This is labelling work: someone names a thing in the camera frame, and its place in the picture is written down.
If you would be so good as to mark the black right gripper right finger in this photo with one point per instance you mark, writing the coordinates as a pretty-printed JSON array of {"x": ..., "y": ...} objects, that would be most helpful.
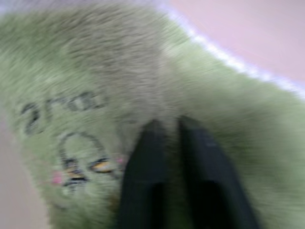
[{"x": 209, "y": 176}]

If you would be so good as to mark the green fluffy embroidered towel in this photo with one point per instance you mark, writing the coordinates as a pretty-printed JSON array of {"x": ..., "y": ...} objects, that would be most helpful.
[{"x": 152, "y": 81}]

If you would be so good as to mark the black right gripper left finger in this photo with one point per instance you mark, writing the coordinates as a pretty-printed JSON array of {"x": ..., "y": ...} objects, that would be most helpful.
[{"x": 143, "y": 176}]

